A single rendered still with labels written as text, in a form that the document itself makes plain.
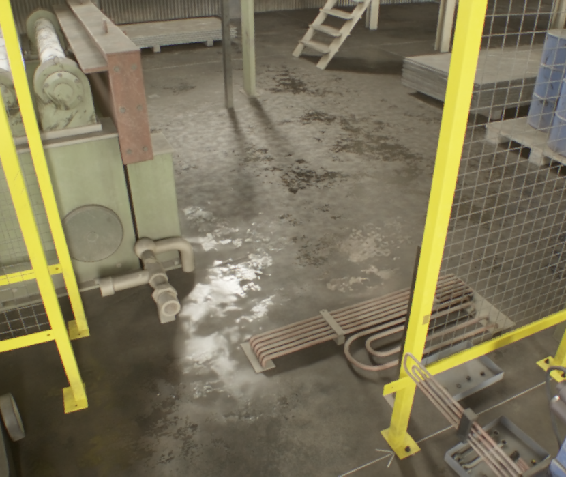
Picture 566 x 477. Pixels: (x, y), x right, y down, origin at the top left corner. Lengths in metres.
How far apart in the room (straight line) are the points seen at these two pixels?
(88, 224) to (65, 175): 0.31
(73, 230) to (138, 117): 0.75
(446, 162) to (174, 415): 1.60
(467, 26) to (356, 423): 1.66
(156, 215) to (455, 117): 2.09
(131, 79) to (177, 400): 1.55
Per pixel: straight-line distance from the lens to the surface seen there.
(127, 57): 2.73
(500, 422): 2.57
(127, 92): 2.77
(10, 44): 2.36
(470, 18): 1.44
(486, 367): 2.79
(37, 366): 2.88
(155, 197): 3.12
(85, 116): 2.95
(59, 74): 2.85
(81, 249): 3.15
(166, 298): 2.67
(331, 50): 7.80
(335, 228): 3.66
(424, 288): 1.76
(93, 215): 3.06
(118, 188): 3.05
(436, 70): 6.33
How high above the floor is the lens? 1.88
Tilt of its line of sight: 32 degrees down
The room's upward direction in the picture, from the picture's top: straight up
